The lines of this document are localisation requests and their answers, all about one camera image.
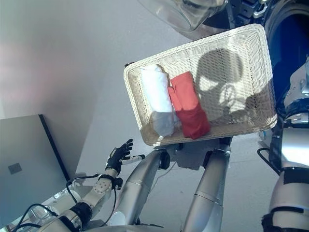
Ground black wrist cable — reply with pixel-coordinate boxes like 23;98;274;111
256;147;281;175
15;173;117;232

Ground red cloth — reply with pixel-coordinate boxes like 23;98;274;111
167;71;211;140

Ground white cloth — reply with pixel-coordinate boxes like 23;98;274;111
139;63;182;139

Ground grey wall socket plate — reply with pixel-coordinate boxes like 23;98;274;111
8;163;23;175

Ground silver robot left leg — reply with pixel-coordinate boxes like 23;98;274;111
112;149;171;226

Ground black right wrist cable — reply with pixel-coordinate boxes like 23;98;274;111
256;147;281;175

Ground front-loading washing machine drum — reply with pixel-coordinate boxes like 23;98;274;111
202;0;309;174

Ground silver robot torso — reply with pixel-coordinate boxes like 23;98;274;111
96;221;194;232

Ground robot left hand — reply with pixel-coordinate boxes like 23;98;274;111
105;139;146;175

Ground cream wicker basket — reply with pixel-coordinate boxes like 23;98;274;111
123;23;278;146

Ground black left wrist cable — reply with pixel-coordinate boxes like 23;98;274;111
15;173;117;232

